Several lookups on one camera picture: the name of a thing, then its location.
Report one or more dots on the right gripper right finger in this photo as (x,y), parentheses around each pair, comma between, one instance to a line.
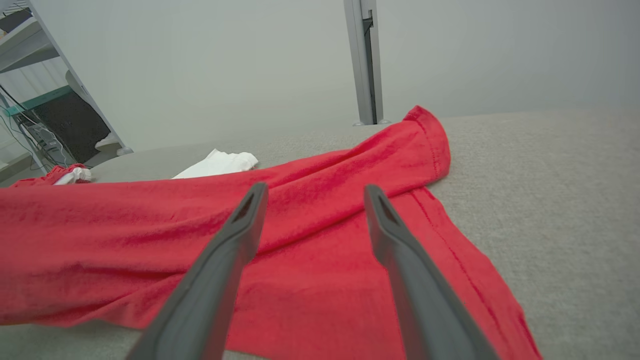
(430,310)

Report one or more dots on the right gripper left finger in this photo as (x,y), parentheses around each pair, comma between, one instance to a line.
(200,300)

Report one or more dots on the red shirt with white sleeves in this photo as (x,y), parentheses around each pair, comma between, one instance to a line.
(100,240)

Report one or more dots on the red shorts with white stripe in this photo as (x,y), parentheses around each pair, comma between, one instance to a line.
(55,175)

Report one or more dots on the grey fabric upholstered bench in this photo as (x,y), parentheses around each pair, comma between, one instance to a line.
(550,200)

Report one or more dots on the black computer box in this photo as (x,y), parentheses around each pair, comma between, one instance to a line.
(75,125)

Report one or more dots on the grey partition post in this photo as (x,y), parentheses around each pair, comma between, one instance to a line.
(357,60)

